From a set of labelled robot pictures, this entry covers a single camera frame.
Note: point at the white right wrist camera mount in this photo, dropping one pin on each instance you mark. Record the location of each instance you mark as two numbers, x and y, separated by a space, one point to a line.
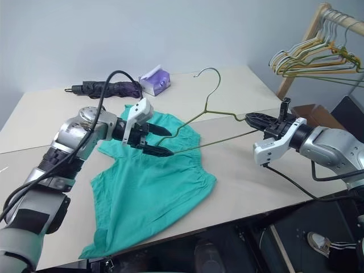
270 148

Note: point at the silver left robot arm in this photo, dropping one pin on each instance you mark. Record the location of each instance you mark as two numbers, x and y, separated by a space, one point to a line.
65 133

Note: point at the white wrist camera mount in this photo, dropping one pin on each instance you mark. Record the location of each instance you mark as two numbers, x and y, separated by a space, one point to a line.
142 109
270 148

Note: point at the wooden clothes rack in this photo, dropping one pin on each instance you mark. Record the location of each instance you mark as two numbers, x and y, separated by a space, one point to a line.
287 85

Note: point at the green shorts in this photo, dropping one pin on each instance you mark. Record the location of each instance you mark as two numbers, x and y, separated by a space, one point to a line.
148 185

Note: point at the black striped trouser leg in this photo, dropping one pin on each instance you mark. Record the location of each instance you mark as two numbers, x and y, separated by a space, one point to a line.
345 251

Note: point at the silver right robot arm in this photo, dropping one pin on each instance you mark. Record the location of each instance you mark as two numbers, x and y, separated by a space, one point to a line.
327 145

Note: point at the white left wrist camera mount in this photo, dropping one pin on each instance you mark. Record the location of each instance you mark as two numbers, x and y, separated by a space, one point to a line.
142 109

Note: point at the brown cardboard box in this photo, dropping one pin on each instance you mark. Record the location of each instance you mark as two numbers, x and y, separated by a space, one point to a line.
315 113

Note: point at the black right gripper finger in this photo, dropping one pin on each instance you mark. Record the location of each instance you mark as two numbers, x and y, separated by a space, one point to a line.
262 128
260 119

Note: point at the black angular case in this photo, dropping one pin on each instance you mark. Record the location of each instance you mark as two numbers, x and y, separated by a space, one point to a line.
351 113

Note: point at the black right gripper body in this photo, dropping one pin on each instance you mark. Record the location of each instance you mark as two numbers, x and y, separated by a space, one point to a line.
280 128

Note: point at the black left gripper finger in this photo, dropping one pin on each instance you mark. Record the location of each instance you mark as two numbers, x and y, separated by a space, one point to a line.
159 151
159 131

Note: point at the folded black purple umbrella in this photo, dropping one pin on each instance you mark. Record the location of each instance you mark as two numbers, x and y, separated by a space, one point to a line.
122 89

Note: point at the purple tissue pack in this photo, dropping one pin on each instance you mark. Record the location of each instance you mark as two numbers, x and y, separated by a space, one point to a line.
156 82

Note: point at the light wooden strip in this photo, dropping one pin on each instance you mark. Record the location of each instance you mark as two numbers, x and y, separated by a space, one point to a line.
281 247

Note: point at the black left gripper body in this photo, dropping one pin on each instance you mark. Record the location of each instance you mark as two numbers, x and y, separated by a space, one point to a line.
138 133

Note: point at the white sneaker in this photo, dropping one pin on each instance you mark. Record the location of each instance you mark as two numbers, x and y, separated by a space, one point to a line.
318 244

